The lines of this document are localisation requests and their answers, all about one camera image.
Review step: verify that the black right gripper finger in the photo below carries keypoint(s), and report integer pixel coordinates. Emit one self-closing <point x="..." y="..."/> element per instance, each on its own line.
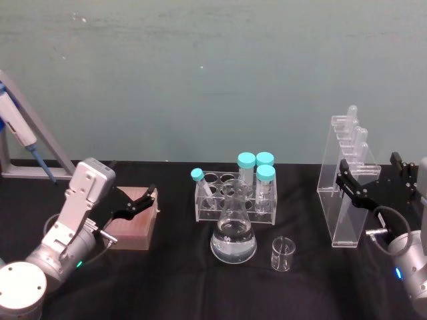
<point x="352" y="186"/>
<point x="407" y="176"/>

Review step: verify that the pink pipette tip box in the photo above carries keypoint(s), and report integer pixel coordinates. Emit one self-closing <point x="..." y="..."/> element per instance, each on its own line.
<point x="133" y="233"/>

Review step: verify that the glass conical flask with water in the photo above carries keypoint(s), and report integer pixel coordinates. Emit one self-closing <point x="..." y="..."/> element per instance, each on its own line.
<point x="233" y="240"/>

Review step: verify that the black table cloth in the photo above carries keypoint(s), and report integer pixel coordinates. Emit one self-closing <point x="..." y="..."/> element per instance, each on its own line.
<point x="173" y="290"/>

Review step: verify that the clear round-bottom test tube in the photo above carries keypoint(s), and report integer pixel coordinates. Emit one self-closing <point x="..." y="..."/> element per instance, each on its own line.
<point x="352" y="111"/>
<point x="361" y="134"/>
<point x="355" y="122"/>
<point x="363" y="149"/>

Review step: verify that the clear acrylic tube rack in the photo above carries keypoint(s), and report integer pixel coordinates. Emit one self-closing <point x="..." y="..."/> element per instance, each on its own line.
<point x="207" y="213"/>

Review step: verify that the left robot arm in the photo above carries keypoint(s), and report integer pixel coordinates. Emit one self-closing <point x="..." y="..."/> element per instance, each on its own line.
<point x="20" y="290"/>

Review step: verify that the white and blue pipette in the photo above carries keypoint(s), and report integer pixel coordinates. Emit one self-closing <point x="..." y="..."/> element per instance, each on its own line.
<point x="16" y="126"/>

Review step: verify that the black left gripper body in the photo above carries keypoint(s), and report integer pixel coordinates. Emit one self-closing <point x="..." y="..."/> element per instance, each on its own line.
<point x="111" y="206"/>

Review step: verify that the grey metal pipette stand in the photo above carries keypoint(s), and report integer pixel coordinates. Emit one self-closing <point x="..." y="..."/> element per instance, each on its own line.
<point x="50" y="146"/>

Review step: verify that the tilted tube with teal cap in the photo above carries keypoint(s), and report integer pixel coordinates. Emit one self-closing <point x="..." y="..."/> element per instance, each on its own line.
<point x="197" y="174"/>

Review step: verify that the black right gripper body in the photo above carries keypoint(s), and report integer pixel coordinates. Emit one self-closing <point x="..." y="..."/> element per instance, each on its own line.
<point x="390" y="200"/>

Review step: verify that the small clear glass beaker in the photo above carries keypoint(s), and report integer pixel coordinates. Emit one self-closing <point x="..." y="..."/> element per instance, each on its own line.
<point x="283" y="256"/>

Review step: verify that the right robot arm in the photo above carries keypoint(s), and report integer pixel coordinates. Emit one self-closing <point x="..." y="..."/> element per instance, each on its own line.
<point x="413" y="260"/>

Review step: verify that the clear acrylic stepped stand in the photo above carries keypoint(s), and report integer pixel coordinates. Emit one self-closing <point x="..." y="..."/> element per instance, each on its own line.
<point x="343" y="220"/>

